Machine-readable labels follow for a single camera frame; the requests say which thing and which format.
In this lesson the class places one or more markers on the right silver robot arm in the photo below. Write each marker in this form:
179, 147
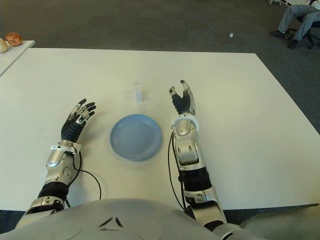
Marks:
190, 155

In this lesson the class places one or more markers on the blue round plate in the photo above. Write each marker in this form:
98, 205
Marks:
136, 137

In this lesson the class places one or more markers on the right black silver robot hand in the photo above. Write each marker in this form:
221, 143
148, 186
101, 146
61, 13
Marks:
185, 103

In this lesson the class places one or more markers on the black office chair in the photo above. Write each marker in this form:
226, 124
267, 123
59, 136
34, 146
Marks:
310, 37

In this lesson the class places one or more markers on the grey robot torso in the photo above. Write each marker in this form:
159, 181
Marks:
125, 220

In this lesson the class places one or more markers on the seated person in jeans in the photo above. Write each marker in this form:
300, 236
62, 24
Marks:
287, 17

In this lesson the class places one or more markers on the white wall charger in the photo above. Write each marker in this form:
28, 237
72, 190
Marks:
138, 95

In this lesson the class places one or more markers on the white frame on floor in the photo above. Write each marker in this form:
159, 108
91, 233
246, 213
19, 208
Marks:
277, 1

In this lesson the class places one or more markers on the beige round bread roll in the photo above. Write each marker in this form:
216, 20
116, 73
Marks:
3, 46

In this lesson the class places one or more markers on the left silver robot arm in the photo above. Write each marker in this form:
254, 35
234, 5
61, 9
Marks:
56, 170

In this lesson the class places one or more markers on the reddish brown bread roll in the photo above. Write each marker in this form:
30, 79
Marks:
13, 39

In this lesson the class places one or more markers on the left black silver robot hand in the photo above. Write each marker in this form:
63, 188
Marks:
71, 130

